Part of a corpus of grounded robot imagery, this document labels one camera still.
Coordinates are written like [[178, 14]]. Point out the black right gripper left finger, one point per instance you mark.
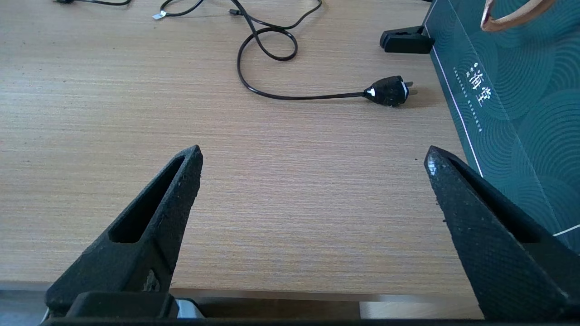
[[136, 244]]

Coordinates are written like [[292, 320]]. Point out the black clip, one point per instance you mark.
[[405, 40]]

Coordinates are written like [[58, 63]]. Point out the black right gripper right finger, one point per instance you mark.
[[498, 253]]

